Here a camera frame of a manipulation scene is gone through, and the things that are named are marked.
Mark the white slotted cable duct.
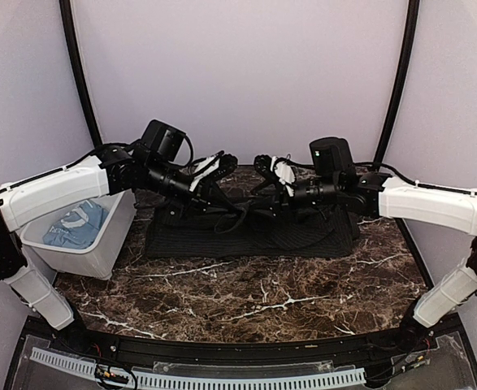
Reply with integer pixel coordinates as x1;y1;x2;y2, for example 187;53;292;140
30;347;366;390

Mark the light blue garment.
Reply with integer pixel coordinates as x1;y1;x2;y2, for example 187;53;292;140
43;201;109;249

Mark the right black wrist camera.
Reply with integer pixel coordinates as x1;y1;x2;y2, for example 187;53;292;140
309;136;355;178

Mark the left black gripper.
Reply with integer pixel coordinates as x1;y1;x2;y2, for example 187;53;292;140
145;158;236;220

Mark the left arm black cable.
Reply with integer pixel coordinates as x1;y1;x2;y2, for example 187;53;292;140
0;137;113;285

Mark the left black frame post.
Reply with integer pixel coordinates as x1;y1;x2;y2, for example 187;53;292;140
59;0;105;152

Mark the right black frame post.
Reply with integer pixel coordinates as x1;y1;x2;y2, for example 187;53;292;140
373;0;421;164

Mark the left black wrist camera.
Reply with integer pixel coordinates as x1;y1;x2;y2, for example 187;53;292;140
141;119;186;163

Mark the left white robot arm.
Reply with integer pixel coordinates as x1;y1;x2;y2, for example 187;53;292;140
0;141;237;354

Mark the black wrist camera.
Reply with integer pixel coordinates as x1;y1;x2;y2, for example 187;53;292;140
141;119;186;163
309;136;355;178

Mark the black frame post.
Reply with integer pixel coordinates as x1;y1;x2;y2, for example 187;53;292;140
373;0;421;164
59;0;105;152

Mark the black pinstriped shirt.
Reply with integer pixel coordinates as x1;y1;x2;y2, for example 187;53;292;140
145;201;360;258

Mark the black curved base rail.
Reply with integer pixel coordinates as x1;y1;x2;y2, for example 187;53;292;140
4;314;477;389

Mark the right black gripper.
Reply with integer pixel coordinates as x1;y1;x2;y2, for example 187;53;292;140
246;175;341;224

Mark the white plastic laundry bin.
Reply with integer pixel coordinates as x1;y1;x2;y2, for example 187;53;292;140
20;190;136;280

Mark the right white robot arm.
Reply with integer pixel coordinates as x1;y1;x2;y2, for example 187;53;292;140
254;155;477;353

